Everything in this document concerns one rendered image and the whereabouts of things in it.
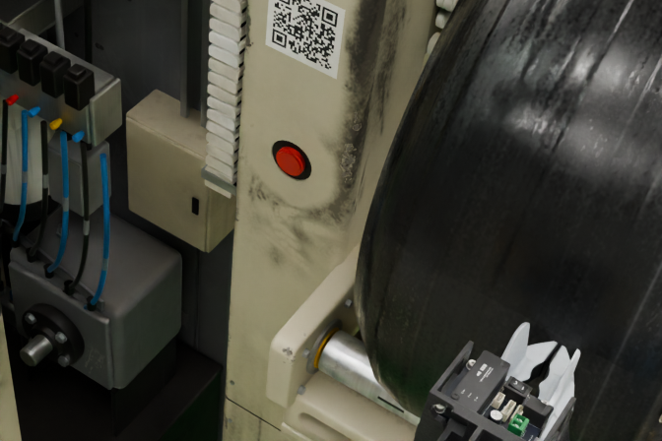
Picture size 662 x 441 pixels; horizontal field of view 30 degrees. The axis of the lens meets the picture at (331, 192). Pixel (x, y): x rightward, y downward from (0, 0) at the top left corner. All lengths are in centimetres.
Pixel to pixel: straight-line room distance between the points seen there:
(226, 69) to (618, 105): 47
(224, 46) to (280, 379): 32
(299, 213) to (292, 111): 12
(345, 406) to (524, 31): 53
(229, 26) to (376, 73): 15
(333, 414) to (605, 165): 51
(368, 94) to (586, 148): 32
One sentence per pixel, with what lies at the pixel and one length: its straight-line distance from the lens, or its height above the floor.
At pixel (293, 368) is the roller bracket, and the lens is 118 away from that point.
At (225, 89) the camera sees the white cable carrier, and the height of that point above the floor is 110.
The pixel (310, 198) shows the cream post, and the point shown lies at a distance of 119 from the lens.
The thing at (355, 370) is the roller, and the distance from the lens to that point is 120.
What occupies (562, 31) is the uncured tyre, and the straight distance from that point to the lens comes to 83.
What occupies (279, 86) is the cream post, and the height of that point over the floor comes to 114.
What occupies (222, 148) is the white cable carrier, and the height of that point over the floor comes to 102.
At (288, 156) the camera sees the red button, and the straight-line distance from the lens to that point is 116.
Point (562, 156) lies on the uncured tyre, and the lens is 81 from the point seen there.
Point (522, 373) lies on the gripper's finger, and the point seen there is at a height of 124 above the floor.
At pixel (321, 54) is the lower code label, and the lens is 107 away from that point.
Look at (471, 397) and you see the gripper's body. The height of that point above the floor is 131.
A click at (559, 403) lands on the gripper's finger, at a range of 80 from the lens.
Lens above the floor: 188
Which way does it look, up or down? 45 degrees down
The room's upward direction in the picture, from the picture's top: 8 degrees clockwise
